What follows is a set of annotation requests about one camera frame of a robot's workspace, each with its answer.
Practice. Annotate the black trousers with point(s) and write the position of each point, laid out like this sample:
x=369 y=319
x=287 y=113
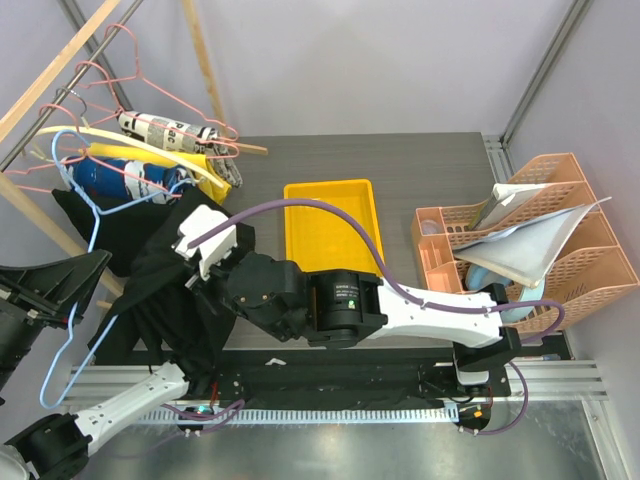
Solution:
x=156 y=307

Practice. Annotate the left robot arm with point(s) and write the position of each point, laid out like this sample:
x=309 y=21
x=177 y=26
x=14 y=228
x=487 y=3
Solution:
x=58 y=446

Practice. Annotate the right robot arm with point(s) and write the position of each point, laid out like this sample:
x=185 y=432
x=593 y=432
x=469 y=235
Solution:
x=338 y=309

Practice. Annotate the cream plastic hanger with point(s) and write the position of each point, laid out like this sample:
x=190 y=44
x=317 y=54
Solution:
x=175 y=157

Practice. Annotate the newspaper print trousers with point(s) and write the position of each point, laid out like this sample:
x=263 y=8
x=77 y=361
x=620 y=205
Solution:
x=178 y=136

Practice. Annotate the blue white patterned garment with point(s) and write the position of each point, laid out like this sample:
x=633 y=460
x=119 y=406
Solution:
x=122 y=179

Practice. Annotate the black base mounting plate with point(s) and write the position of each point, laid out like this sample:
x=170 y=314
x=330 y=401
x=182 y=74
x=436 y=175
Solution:
x=378 y=376

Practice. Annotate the yellow garment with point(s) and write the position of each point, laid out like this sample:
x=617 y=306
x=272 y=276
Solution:
x=217 y=193

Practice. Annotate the yellow plastic tray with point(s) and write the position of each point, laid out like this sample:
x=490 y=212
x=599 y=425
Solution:
x=318 y=240

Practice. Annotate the peach compartment desk organizer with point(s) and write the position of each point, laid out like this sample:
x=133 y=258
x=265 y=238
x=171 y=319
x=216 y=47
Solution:
x=435 y=231

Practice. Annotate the light blue headphones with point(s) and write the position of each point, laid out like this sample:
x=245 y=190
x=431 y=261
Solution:
x=481 y=279

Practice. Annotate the white papers in rack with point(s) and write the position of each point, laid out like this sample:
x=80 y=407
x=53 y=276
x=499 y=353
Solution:
x=525 y=253

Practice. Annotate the peach file rack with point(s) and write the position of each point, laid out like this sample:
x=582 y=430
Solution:
x=592 y=269

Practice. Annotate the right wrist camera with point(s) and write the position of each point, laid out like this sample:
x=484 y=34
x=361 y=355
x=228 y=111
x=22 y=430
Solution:
x=211 y=251

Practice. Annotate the wooden clothes rack frame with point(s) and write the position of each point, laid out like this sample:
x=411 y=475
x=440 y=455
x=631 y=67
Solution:
x=84 y=33

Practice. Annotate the pink wire hanger with newsprint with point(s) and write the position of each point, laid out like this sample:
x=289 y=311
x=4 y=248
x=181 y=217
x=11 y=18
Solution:
x=130 y=95

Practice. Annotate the empty pink wire hanger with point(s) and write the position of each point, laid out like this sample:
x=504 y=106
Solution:
x=135 y=55

